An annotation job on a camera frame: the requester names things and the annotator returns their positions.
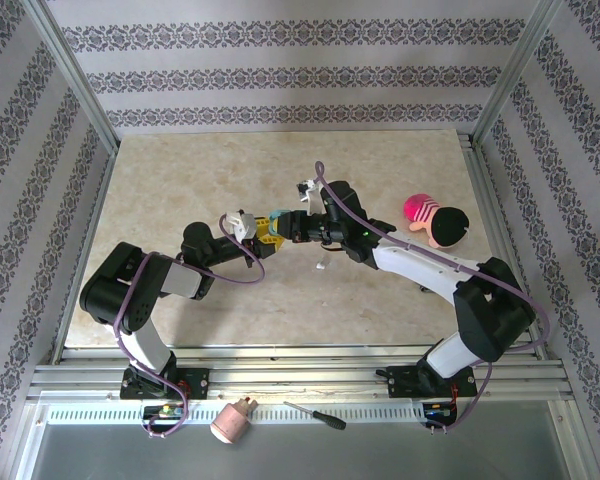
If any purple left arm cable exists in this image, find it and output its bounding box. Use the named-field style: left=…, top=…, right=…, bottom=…
left=114, top=213, right=267, bottom=440

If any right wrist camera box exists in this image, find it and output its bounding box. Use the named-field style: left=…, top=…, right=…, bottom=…
left=295, top=178, right=326, bottom=216

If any grey metal panel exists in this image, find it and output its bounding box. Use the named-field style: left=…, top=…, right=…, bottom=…
left=29, top=423, right=576, bottom=480

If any aluminium cell frame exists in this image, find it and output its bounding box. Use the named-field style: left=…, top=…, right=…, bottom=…
left=14, top=0, right=589, bottom=480

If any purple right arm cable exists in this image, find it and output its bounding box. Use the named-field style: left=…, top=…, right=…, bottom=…
left=313, top=160, right=552, bottom=436

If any pink striped plush doll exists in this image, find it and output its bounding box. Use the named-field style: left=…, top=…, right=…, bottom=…
left=403, top=192, right=471, bottom=250

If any white slotted cable duct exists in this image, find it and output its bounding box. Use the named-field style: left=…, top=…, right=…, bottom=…
left=44, top=403, right=427, bottom=424

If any left controller circuit board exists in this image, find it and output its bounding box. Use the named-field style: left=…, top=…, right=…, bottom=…
left=142, top=404, right=186, bottom=421

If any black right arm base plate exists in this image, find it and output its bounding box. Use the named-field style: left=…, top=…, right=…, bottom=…
left=386, top=364, right=476, bottom=400

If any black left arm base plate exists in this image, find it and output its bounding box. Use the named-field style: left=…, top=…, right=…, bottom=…
left=119, top=367, right=211, bottom=401

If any pink cylindrical container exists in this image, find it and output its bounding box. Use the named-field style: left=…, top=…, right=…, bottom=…
left=209, top=397, right=259, bottom=445

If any teal earbud charging case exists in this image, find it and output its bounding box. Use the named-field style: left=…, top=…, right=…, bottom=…
left=268, top=208, right=294, bottom=237

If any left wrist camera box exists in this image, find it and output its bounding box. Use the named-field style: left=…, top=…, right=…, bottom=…
left=223, top=210, right=257, bottom=242

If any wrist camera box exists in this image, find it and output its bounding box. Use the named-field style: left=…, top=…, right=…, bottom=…
left=223, top=210, right=257, bottom=242
left=295, top=178, right=326, bottom=216

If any black handled screwdriver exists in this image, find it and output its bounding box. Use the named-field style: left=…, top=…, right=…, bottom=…
left=283, top=400, right=347, bottom=431

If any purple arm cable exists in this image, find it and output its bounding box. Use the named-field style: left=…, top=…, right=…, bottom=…
left=114, top=213, right=267, bottom=440
left=313, top=160, right=552, bottom=436

